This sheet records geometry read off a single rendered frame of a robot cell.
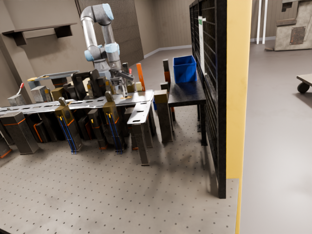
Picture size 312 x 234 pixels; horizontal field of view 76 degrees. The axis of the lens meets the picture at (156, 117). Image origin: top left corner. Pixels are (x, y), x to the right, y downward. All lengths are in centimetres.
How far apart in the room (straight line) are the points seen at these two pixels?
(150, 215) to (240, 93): 66
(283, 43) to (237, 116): 652
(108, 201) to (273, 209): 134
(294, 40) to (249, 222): 618
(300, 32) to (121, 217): 695
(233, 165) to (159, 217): 43
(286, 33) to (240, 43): 652
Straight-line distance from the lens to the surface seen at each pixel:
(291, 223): 192
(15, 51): 470
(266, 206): 197
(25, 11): 527
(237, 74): 85
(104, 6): 175
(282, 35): 734
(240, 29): 82
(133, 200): 107
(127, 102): 137
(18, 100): 213
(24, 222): 126
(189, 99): 118
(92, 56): 148
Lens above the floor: 148
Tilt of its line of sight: 26 degrees down
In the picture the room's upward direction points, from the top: 10 degrees counter-clockwise
